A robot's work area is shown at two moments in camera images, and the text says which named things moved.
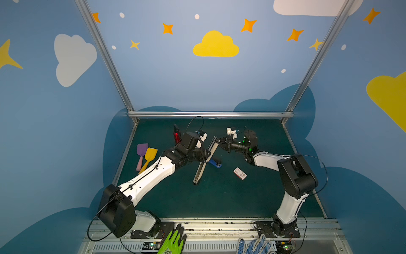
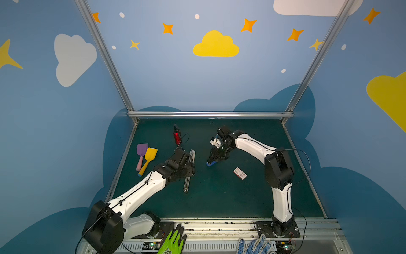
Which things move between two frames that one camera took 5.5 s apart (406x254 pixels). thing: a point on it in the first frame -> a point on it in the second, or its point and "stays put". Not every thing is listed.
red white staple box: [240, 173] stays put
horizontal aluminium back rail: [153, 114] stays put
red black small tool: [177, 134] stays put
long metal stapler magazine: [212, 148] -> [187, 179]
